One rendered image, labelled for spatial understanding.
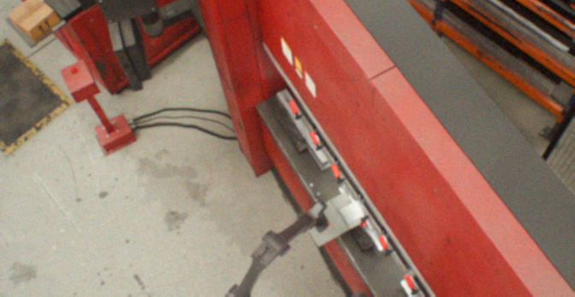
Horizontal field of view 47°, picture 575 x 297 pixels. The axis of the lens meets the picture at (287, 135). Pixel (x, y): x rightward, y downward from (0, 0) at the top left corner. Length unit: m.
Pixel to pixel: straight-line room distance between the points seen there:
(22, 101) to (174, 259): 1.76
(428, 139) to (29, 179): 3.46
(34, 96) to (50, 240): 1.17
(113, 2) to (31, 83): 2.44
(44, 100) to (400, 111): 3.60
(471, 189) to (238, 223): 2.63
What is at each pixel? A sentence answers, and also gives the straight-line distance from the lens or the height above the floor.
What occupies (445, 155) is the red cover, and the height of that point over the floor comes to 2.30.
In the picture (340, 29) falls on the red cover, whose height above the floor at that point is 2.30.
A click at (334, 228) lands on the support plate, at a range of 3.24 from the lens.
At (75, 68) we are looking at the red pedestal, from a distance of 4.22.
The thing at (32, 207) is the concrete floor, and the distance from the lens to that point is 4.83.
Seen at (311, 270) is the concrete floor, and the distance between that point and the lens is 4.22.
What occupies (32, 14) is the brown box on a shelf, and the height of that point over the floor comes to 1.10.
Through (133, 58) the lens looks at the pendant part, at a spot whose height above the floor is 1.47.
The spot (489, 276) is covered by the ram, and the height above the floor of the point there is 2.07.
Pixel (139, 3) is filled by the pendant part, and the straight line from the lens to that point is 3.01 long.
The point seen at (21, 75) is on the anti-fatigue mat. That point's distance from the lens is 5.41.
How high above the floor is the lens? 4.03
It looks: 61 degrees down
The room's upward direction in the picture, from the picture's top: 8 degrees counter-clockwise
